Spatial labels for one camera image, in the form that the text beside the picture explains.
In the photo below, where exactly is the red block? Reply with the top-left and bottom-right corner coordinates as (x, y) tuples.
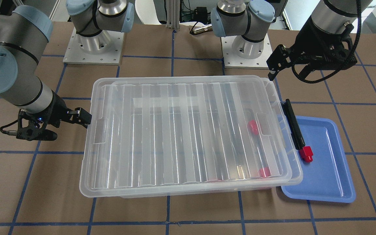
(247, 119), (259, 135)
(258, 167), (271, 178)
(299, 146), (314, 163)

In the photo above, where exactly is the clear plastic box lid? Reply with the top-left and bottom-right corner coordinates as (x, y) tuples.
(79, 75), (296, 198)

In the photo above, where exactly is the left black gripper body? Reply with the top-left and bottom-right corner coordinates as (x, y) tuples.
(288, 17), (357, 73)

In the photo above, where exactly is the clear plastic storage box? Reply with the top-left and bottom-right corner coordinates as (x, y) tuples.
(90, 76), (304, 198)

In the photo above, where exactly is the blue plastic tray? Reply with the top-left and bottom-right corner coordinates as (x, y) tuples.
(281, 116), (356, 203)

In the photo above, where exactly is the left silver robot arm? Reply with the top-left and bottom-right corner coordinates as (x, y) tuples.
(211, 0), (371, 84)

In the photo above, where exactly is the black marker pen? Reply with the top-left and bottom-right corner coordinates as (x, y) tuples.
(282, 99), (306, 150)

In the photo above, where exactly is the red block front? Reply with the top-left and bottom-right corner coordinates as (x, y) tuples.
(258, 167), (271, 178)

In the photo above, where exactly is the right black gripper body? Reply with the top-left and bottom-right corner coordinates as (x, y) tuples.
(17, 92), (77, 141)

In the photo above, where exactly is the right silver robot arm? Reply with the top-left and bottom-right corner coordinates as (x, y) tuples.
(0, 0), (135, 141)

